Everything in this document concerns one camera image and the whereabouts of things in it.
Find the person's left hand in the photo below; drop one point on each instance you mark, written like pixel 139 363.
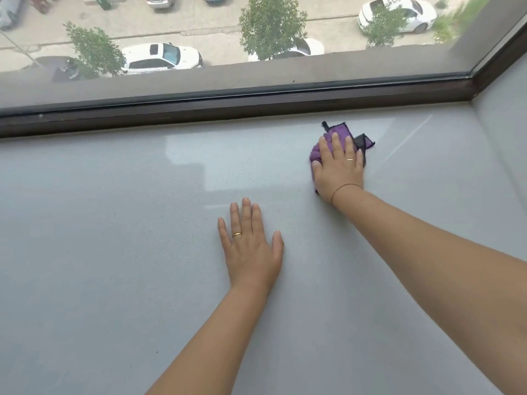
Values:
pixel 252 257

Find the person's right hand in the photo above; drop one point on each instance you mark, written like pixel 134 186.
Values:
pixel 340 175

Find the person's left little finger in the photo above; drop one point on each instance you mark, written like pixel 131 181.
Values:
pixel 224 236

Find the person's right thumb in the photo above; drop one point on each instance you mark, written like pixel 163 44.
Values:
pixel 317 164

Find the person's right middle finger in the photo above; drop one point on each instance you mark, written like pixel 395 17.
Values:
pixel 337 147

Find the person's left middle finger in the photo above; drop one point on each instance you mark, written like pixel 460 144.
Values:
pixel 246 220

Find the person's right little finger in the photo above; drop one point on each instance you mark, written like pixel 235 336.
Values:
pixel 361 157

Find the person's left thumb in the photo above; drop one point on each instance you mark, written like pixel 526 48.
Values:
pixel 276 243

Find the purple cleaning cloth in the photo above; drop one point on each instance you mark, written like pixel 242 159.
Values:
pixel 325 148

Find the person's left forearm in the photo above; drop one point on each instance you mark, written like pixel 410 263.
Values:
pixel 208 344

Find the person's right forearm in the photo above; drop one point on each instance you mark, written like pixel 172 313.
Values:
pixel 428 263

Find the white car behind tree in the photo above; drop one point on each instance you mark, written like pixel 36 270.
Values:
pixel 306 48

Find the green tree by car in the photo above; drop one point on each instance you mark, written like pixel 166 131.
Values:
pixel 385 26

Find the large green tree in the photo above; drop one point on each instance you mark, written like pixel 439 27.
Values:
pixel 271 24

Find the white hatchback car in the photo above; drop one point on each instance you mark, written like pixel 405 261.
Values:
pixel 401 12

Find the white sedan car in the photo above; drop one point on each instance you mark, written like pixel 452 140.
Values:
pixel 160 57

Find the silver parked car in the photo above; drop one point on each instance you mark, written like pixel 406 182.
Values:
pixel 159 0

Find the small green tree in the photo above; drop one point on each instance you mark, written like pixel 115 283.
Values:
pixel 94 49

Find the dark scooter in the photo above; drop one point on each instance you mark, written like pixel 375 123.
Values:
pixel 69 69

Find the grey parked car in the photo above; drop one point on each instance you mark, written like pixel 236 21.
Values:
pixel 9 10

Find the dark brown window frame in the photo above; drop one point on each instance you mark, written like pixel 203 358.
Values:
pixel 247 103

